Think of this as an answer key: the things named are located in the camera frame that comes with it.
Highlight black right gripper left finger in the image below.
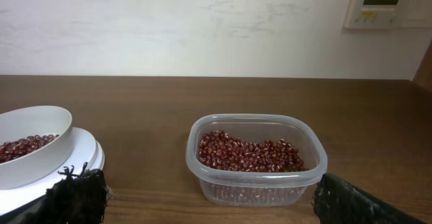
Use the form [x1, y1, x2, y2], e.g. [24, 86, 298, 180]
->
[0, 162, 112, 224]

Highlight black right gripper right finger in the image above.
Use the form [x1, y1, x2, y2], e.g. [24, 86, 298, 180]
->
[313, 173, 424, 224]

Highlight white digital kitchen scale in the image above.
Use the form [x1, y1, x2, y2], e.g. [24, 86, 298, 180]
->
[1, 128, 105, 215]

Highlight white round bowl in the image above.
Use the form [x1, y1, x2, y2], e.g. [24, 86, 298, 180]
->
[1, 106, 74, 190]

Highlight red beans in bowl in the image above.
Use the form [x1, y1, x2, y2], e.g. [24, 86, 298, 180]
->
[0, 134, 59, 163]

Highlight clear plastic container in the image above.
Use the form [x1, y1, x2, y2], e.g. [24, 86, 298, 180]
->
[186, 113, 327, 207]

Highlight red adzuki beans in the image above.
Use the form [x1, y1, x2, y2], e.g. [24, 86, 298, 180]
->
[197, 130, 308, 173]

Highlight white wall control panel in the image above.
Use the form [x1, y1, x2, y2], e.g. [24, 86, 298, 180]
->
[344, 0, 431, 30]

